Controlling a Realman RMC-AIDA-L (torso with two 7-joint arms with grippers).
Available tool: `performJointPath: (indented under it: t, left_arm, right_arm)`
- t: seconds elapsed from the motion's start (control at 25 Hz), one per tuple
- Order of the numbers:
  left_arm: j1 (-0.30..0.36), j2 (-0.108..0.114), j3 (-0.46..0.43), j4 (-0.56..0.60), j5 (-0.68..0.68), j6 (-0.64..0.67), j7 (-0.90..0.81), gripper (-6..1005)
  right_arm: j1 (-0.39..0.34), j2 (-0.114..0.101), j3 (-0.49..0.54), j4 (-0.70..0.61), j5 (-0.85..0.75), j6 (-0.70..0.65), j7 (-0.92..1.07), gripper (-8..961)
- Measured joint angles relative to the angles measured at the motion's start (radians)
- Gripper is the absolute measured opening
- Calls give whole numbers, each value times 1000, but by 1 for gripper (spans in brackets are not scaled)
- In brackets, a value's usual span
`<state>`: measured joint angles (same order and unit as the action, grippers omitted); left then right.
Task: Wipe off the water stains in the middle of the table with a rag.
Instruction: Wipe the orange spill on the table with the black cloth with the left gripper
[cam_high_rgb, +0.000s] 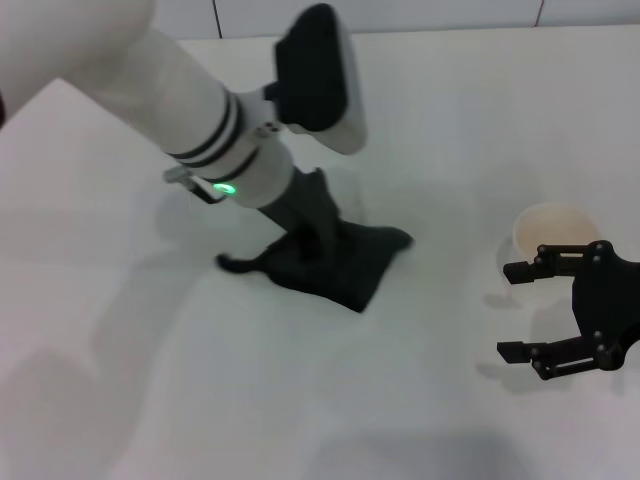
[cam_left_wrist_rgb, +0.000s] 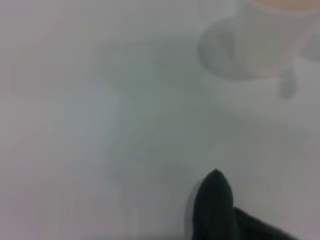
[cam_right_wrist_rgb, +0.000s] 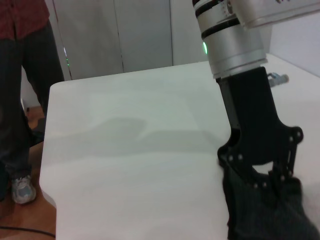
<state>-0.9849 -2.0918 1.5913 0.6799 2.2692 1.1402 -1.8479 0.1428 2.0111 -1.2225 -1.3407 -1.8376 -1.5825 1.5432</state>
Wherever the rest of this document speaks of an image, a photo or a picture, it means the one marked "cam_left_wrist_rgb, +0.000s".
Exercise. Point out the dark blue rag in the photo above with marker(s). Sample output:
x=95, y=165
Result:
x=215, y=207

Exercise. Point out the white paper cup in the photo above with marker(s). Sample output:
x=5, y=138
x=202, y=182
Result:
x=270, y=37

